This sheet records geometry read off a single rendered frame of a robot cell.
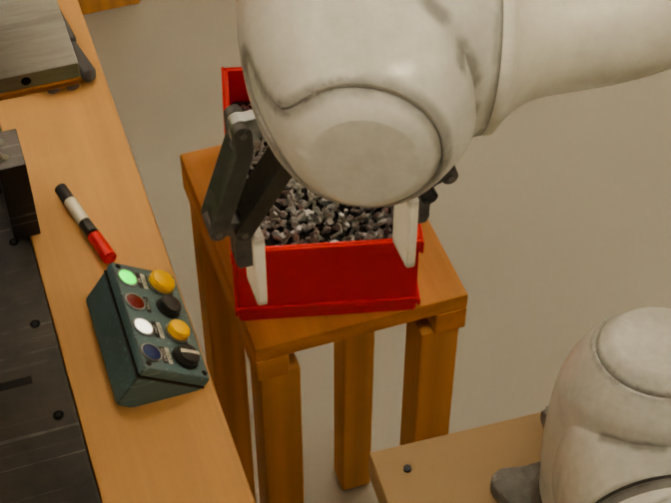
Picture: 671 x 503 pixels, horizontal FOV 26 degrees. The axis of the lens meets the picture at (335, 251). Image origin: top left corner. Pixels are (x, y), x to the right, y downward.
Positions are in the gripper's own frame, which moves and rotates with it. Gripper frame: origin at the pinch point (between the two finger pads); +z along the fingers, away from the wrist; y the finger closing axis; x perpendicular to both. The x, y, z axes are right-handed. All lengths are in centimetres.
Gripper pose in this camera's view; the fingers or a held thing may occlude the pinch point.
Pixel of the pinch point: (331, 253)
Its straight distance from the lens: 104.2
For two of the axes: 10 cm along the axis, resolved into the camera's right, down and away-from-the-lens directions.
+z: 0.0, 6.8, 7.4
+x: -3.2, -7.0, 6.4
